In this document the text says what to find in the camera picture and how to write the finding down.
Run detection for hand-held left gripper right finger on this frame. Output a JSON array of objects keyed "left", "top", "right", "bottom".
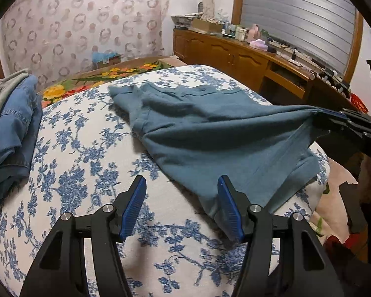
[{"left": 217, "top": 175, "right": 345, "bottom": 297}]

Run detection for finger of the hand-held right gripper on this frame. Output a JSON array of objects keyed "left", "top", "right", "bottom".
[
  {"left": 323, "top": 108, "right": 371, "bottom": 128},
  {"left": 312, "top": 116, "right": 368, "bottom": 140}
]

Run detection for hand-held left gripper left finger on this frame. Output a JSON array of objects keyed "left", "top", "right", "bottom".
[{"left": 19, "top": 175, "right": 147, "bottom": 297}]

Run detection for red plastic bag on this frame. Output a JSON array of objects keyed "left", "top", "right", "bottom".
[{"left": 349, "top": 93, "right": 368, "bottom": 112}]

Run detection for blue floral white quilt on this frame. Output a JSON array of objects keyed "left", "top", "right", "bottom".
[{"left": 0, "top": 64, "right": 331, "bottom": 297}]

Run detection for grey window blind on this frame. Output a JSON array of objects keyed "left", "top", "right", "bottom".
[{"left": 239, "top": 0, "right": 359, "bottom": 75}]

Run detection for pink bottle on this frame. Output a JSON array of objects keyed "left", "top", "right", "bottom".
[{"left": 249, "top": 24, "right": 262, "bottom": 42}]

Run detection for wooden sideboard cabinet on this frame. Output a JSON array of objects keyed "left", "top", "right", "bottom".
[{"left": 172, "top": 28, "right": 368, "bottom": 112}]

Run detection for colourful flower blanket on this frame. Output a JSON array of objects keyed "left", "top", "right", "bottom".
[{"left": 37, "top": 57, "right": 180, "bottom": 109}]

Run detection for row of small bottles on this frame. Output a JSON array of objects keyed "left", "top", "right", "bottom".
[{"left": 221, "top": 22, "right": 248, "bottom": 41}]

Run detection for blue denim jeans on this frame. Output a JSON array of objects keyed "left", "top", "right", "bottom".
[{"left": 0, "top": 75, "right": 43, "bottom": 203}]

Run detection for small cardboard box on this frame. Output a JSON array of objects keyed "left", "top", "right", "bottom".
[{"left": 93, "top": 56, "right": 122, "bottom": 70}]

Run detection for light blue cloth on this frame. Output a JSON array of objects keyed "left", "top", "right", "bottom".
[{"left": 91, "top": 50, "right": 118, "bottom": 63}]

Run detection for open cardboard box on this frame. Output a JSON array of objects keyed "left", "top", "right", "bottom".
[{"left": 192, "top": 18, "right": 223, "bottom": 34}]

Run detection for grey garment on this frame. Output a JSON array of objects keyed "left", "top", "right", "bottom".
[{"left": 0, "top": 69, "right": 31, "bottom": 137}]

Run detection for woven basket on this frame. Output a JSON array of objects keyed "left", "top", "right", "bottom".
[{"left": 171, "top": 12, "right": 204, "bottom": 27}]

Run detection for ring patterned curtain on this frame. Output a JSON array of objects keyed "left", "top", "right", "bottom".
[{"left": 0, "top": 0, "right": 170, "bottom": 90}]

